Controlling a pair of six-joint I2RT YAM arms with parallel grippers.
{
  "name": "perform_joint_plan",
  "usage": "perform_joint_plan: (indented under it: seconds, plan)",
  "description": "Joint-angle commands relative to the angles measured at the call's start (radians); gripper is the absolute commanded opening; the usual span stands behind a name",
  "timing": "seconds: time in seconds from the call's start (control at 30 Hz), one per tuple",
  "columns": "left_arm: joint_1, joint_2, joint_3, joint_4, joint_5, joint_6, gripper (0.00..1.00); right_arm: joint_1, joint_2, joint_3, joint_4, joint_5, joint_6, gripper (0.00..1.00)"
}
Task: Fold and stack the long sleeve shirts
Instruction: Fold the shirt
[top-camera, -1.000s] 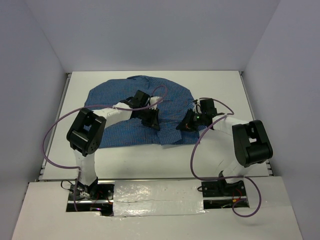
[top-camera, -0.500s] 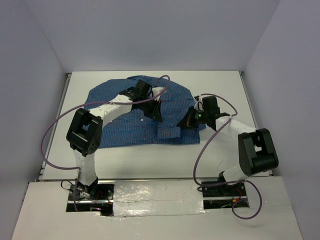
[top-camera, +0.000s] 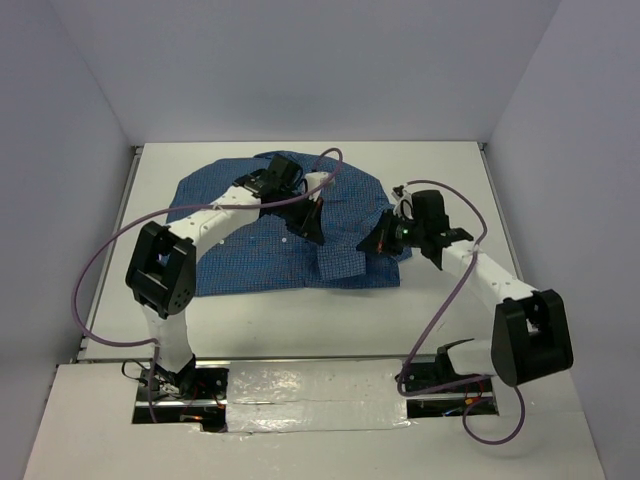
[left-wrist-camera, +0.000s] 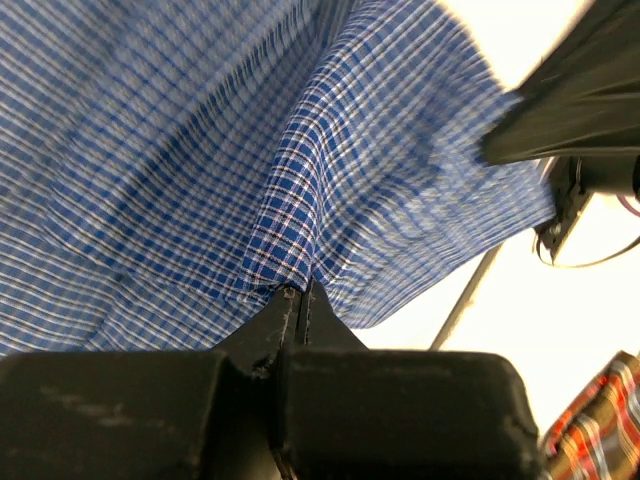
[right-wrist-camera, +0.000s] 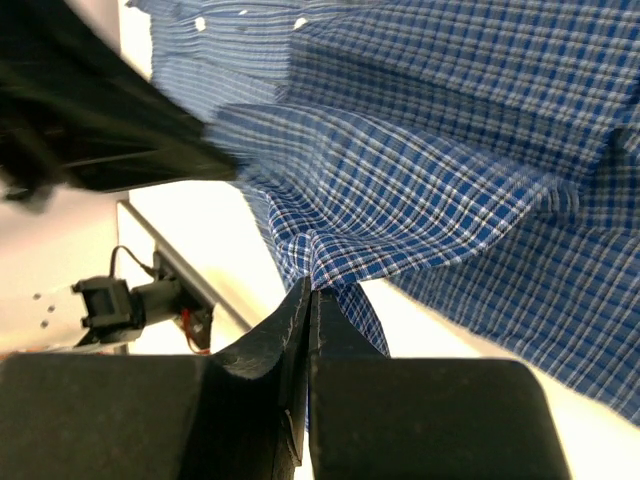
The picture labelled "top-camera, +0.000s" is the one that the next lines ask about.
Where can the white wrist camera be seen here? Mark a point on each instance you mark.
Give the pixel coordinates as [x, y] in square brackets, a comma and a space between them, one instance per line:
[315, 181]
[403, 207]

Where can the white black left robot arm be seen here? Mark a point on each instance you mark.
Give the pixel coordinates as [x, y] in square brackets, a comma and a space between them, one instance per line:
[162, 270]

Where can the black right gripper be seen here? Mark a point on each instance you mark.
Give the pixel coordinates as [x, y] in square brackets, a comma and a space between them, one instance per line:
[380, 239]

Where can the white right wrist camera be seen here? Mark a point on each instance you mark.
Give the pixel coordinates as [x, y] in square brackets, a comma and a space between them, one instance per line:
[403, 207]

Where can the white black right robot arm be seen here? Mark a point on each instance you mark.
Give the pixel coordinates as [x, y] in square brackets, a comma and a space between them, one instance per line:
[530, 336]

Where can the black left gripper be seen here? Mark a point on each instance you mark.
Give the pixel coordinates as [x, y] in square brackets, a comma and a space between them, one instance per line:
[309, 225]

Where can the silver tape patch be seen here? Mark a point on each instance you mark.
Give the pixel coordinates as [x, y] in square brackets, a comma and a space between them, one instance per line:
[314, 396]

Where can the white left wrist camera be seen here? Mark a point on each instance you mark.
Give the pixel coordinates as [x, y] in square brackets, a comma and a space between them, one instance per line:
[315, 181]

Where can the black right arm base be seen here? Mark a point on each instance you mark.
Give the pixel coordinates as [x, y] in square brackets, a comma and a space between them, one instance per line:
[434, 390]

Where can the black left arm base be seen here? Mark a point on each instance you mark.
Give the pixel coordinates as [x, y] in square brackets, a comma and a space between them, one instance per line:
[202, 401]

